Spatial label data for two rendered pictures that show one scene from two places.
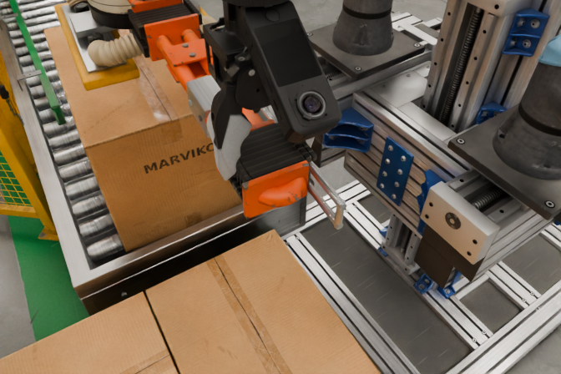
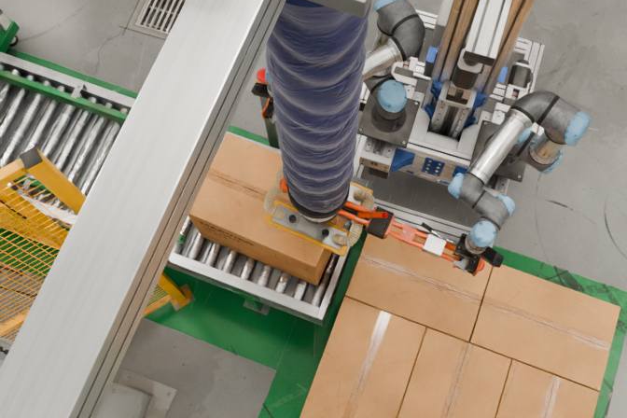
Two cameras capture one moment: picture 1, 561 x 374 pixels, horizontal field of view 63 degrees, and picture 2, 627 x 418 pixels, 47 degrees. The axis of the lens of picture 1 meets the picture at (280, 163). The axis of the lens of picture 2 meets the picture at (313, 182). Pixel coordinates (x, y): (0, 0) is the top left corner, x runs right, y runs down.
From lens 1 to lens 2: 2.41 m
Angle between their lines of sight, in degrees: 32
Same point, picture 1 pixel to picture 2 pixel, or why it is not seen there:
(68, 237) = (287, 300)
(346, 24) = (386, 123)
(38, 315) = (235, 347)
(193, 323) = (381, 292)
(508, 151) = not seen: hidden behind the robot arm
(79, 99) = (278, 243)
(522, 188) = (507, 174)
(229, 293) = (383, 267)
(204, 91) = (432, 248)
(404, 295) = (437, 189)
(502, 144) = not seen: hidden behind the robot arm
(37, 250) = (184, 317)
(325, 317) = not seen: hidden behind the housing
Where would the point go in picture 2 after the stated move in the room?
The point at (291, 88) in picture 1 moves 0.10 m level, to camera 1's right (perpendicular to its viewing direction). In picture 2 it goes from (494, 259) to (515, 242)
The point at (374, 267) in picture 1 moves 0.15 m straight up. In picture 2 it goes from (411, 184) to (413, 174)
